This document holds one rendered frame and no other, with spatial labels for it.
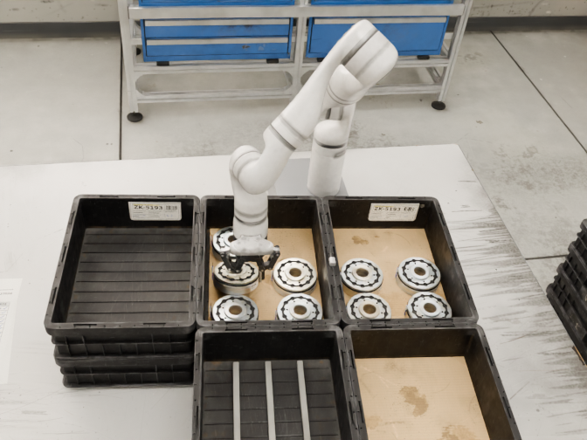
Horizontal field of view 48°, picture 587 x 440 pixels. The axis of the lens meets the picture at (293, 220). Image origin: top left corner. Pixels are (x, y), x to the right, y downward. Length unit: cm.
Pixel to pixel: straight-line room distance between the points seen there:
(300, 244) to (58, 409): 67
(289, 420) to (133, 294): 47
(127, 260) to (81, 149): 176
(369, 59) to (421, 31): 228
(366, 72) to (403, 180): 90
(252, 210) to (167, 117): 220
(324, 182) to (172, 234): 44
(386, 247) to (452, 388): 42
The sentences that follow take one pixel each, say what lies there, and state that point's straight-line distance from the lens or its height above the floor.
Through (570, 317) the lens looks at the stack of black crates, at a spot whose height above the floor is 28.
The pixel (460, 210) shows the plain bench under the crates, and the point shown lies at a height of 70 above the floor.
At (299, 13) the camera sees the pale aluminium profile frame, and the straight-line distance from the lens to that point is 324.
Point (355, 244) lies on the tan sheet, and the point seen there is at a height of 83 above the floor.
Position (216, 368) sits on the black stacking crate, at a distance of 142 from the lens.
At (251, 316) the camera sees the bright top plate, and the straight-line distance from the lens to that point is 146.
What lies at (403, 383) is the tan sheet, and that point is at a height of 83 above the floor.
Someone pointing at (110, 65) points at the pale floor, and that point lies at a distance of 396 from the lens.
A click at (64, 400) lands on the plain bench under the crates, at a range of 157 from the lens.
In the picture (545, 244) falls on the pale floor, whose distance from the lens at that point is 314.
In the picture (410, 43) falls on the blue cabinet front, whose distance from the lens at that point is 353.
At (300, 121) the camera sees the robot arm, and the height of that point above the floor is 129.
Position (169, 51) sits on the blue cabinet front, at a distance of 331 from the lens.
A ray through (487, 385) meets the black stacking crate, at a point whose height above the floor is 89.
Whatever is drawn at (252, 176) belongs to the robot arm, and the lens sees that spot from 126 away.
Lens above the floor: 201
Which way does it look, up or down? 44 degrees down
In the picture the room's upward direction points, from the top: 6 degrees clockwise
